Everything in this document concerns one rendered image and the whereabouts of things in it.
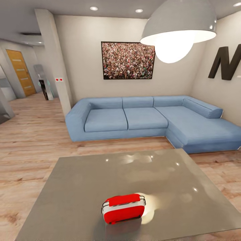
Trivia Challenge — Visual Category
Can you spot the radio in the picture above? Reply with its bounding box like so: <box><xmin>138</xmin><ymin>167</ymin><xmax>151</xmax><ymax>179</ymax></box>
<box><xmin>101</xmin><ymin>194</ymin><xmax>146</xmax><ymax>225</ymax></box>

